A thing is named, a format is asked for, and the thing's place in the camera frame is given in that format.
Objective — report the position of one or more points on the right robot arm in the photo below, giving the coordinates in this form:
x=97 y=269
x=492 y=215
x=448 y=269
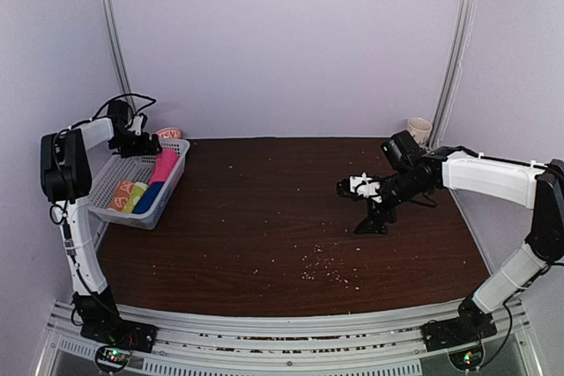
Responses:
x=513 y=207

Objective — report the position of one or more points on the red white bowl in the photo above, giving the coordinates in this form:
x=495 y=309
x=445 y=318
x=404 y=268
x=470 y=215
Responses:
x=169 y=133

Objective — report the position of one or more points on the aluminium post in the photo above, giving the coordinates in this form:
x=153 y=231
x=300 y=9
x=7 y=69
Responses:
x=453 y=72
x=115 y=45

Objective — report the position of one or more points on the beige printed mug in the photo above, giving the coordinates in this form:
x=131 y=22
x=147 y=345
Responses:
x=420 y=129

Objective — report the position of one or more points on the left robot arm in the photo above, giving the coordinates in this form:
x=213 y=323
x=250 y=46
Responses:
x=66 y=181

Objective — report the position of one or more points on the blue rolled towel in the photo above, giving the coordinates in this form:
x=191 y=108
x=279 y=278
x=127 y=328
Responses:
x=150 y=197

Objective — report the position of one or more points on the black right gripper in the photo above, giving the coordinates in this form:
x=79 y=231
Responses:
x=374 y=224

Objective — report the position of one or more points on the right aluminium post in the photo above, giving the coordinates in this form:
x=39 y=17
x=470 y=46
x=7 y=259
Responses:
x=453 y=72

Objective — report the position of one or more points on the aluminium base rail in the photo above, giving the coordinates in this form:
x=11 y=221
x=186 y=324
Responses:
x=381 y=343

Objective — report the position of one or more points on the left aluminium post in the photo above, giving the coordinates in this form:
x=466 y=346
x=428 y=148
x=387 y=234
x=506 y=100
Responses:
x=115 y=45

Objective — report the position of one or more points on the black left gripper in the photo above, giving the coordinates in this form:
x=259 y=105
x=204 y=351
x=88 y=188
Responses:
x=144 y=149

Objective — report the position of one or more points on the pink towel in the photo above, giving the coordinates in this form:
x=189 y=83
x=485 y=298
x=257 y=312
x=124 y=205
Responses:
x=163 y=166

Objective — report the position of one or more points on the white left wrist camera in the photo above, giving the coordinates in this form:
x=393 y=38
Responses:
x=138 y=123

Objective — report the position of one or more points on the orange bunny towel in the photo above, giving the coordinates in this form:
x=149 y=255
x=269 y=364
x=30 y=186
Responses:
x=121 y=201

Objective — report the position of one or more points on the white plastic basket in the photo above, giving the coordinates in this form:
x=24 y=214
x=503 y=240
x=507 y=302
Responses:
x=135 y=169

